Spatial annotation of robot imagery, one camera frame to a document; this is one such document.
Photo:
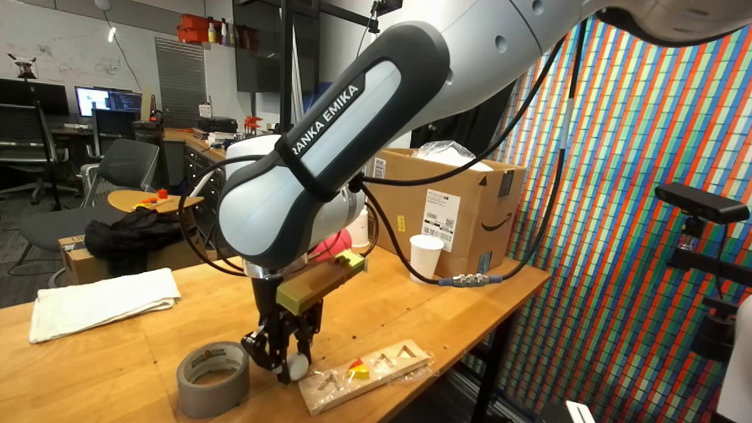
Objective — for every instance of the wooden shape puzzle board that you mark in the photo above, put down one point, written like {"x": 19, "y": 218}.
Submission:
{"x": 327, "y": 388}

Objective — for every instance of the black bag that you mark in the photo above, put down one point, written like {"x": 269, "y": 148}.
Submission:
{"x": 139, "y": 241}

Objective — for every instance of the small round wooden table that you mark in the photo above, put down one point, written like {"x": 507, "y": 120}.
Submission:
{"x": 162, "y": 203}

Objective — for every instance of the red ball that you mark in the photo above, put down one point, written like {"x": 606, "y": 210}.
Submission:
{"x": 330, "y": 248}

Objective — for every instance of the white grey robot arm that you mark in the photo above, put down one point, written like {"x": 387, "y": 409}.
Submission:
{"x": 433, "y": 60}

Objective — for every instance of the white folded cloth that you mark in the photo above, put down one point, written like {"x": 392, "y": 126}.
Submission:
{"x": 76, "y": 308}

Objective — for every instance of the grey duct tape roll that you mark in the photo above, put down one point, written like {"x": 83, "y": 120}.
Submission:
{"x": 212, "y": 379}

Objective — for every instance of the large cardboard box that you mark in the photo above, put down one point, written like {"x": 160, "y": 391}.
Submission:
{"x": 471, "y": 213}

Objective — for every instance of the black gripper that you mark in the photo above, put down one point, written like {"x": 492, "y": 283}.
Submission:
{"x": 270, "y": 338}

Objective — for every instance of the brown wrist camera block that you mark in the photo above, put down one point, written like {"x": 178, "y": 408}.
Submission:
{"x": 311, "y": 285}

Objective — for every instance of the small white ball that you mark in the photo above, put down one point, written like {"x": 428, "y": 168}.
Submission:
{"x": 296, "y": 364}

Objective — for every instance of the black office chair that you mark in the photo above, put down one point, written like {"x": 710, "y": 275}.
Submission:
{"x": 125, "y": 163}

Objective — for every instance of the black camera on stand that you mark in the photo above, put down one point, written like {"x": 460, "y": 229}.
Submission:
{"x": 716, "y": 328}

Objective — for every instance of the computer monitor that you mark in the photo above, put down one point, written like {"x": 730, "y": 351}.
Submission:
{"x": 92, "y": 100}

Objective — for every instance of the white paper cup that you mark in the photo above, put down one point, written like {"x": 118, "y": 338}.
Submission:
{"x": 423, "y": 256}

